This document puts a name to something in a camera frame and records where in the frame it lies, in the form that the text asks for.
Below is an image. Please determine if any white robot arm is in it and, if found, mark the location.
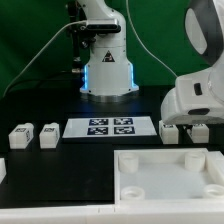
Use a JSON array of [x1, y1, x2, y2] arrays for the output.
[[77, 0, 224, 124]]

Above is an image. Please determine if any white square tabletop part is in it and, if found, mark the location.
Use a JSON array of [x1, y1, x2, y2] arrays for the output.
[[114, 148, 224, 203]]

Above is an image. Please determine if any white camera cable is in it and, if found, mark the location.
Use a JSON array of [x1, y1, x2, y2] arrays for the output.
[[2, 20, 88, 98]]

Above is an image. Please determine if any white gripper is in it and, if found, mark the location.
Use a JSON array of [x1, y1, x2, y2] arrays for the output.
[[161, 68, 224, 125]]

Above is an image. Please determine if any black camera stand pole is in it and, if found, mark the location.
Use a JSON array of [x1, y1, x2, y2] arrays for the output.
[[66, 0, 82, 74]]

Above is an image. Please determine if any white plate with tags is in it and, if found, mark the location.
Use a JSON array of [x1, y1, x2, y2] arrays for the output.
[[63, 116, 157, 139]]

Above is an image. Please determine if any white L-shaped obstacle fence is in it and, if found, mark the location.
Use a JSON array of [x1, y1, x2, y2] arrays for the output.
[[0, 150, 224, 224]]

